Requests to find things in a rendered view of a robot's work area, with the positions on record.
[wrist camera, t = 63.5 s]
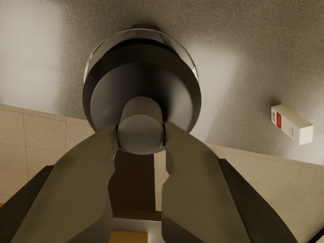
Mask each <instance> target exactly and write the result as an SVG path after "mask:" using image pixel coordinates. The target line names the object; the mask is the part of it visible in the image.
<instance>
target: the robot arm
mask: <svg viewBox="0 0 324 243"><path fill-rule="evenodd" d="M162 126H163V130H164V139H163V142H162V146H164V147H165V148H166V171H167V173H168V174H169V177H168V179H167V180H166V181H165V182H164V184H163V186H162V205H161V208H162V238H163V240H164V241H165V242H166V243H298V241H297V240H296V238H295V237H294V235H293V234H292V232H291V231H290V229H289V228H288V226H287V225H286V224H285V223H284V221H283V220H282V219H281V218H280V216H279V215H278V214H277V213H276V212H275V210H274V209H273V208H272V207H271V206H270V205H269V204H268V203H267V202H266V201H265V200H264V199H263V197H262V196H261V195H260V194H259V193H258V192H257V191H256V190H255V189H254V188H253V187H252V186H251V185H250V184H249V183H248V182H247V181H246V180H245V179H244V178H243V177H242V175H241V174H240V173H239V172H238V171H237V170H236V169H235V168H234V167H233V166H232V165H231V164H230V163H229V162H228V161H227V160H226V159H220V158H219V157H218V156H217V155H216V154H215V153H214V152H213V151H212V150H211V149H210V148H209V147H208V146H207V145H206V144H204V143H203V142H202V141H200V140H199V139H197V138H195V137H194V136H192V135H191V134H189V133H188V132H186V131H184V130H183V129H181V128H180V127H178V126H177V125H175V124H173V123H172V122H166V123H162ZM118 127H119V124H118V123H112V124H109V125H107V126H106V127H104V128H103V129H101V130H99V131H98V132H96V133H95V134H93V135H91V136H90V137H88V138H86V139H85V140H83V141H82V142H80V143H79V144H77V145H76V146H74V147H73V148H72V149H71V150H69V151H68V152H67V153H66V154H65V155H63V156H62V157H61V158H60V159H59V160H58V161H57V162H56V163H55V164H54V165H47V166H45V167H44V168H43V169H41V170H40V171H39V172H38V173H37V174H36V175H35V176H34V177H33V178H32V179H31V180H29V181H28V182H27V183H26V184H25V185H24V186H23V187H22V188H21V189H20V190H19V191H18V192H17V193H16V194H15V195H14V196H12V197H11V198H10V199H9V200H8V201H7V202H6V203H5V204H4V205H3V206H1V207H0V243H108V242H109V240H110V238H111V229H112V218H113V213H112V208H111V203H110V198H109V193H108V188H107V183H108V181H109V179H110V178H111V176H112V175H113V174H114V172H115V166H114V160H113V156H114V154H115V153H116V151H117V150H118V149H119V148H121V144H120V143H119V141H118V137H117V131H118Z"/></svg>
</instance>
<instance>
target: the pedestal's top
mask: <svg viewBox="0 0 324 243"><path fill-rule="evenodd" d="M111 208H112V213H113V218H112V229H111V230H116V231H129V232H143V233H148V243H166V242H165V241H164V240H163V238H162V212H161V211H152V210H141V209H131V208H120V207H111Z"/></svg>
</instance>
